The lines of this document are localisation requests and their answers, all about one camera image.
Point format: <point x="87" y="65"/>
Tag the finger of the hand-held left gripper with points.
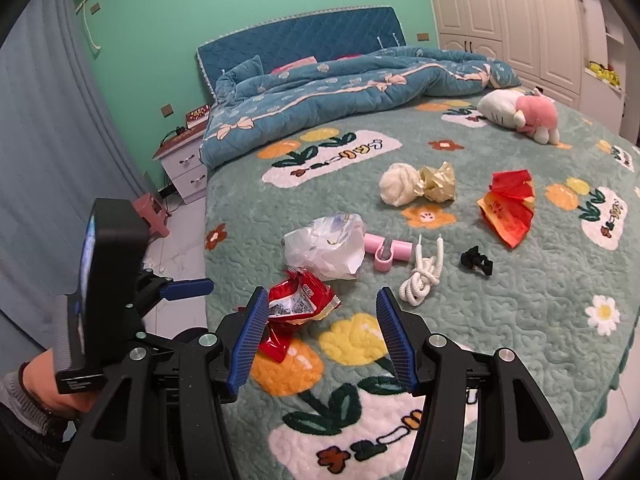
<point x="187" y="288"/>

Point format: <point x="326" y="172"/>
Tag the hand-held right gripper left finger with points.
<point x="247" y="342"/>

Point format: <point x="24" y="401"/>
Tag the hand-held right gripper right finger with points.
<point x="395" y="342"/>

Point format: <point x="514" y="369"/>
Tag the red snack wrapper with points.
<point x="300" y="305"/>

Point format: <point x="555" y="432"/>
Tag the person's left forearm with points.
<point x="20" y="410"/>

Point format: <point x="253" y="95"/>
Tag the person's left hand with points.
<point x="45" y="385"/>

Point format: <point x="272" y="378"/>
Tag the pink plastic stool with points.
<point x="152" y="212"/>

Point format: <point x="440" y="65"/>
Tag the pink plastic clip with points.
<point x="387" y="254"/>

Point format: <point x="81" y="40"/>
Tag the green floral bedspread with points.
<point x="500" y="310"/>

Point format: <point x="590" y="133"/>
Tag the crumpled white plastic bag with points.
<point x="327" y="252"/>

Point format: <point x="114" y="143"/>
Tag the black hair clip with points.
<point x="475" y="261"/>

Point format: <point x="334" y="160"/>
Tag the white nightstand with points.
<point x="182" y="170"/>

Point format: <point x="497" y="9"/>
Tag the blue-grey curtain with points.
<point x="50" y="160"/>

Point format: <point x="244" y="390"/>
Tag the crumpled white paper ball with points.
<point x="397" y="185"/>

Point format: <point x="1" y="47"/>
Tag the red box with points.
<point x="198" y="115"/>

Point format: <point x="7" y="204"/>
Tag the red paper packet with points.
<point x="507" y="207"/>

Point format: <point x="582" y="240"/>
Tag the blue bow-print quilt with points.
<point x="325" y="100"/>

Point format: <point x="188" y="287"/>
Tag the white air conditioner pipe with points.
<point x="87" y="20"/>

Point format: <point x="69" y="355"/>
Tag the pink pillow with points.
<point x="295" y="64"/>

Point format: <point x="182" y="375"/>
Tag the white cat plush toy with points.
<point x="497" y="107"/>

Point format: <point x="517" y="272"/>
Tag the pink plush toy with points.
<point x="540" y="117"/>

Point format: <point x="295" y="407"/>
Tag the blue quilted headboard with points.
<point x="300" y="35"/>

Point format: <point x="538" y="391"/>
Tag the yellow toys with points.
<point x="605" y="72"/>

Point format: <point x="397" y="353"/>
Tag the white wardrobe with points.
<point x="500" y="10"/>

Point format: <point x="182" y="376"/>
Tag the white shelf unit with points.
<point x="612" y="35"/>

